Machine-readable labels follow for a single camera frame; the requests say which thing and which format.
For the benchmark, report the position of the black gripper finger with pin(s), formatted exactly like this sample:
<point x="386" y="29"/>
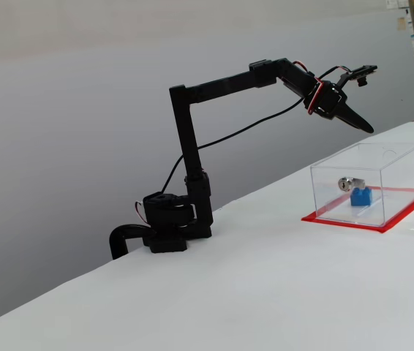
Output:
<point x="357" y="117"/>
<point x="349" y="123"/>

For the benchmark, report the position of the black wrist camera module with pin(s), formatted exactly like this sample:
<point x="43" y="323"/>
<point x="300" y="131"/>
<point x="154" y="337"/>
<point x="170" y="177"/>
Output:
<point x="364" y="69"/>

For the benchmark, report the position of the red tape frame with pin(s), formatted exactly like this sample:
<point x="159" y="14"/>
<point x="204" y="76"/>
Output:
<point x="338" y="222"/>

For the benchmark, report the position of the blue lego brick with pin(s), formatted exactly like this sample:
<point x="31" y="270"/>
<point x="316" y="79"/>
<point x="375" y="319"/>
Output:
<point x="358" y="199"/>

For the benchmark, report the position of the black table clamp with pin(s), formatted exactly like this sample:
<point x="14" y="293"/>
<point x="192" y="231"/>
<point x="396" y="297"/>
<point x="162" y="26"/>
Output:
<point x="116" y="241"/>

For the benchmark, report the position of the transparent plastic box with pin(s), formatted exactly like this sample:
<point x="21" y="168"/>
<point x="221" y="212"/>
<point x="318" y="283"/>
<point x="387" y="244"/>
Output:
<point x="401" y="164"/>

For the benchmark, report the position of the white paper label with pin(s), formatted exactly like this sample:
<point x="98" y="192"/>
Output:
<point x="393" y="3"/>

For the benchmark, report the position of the silver cam lock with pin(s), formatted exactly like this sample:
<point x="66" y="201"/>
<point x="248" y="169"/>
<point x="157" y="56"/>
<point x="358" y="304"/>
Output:
<point x="346" y="184"/>

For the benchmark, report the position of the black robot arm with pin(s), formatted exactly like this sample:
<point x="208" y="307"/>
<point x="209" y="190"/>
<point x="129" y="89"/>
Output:
<point x="187" y="146"/>

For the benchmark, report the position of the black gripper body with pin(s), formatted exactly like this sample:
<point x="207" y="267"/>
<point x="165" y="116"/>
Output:
<point x="333" y="105"/>

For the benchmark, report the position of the beige sticky note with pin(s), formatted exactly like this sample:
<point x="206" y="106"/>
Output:
<point x="401" y="23"/>

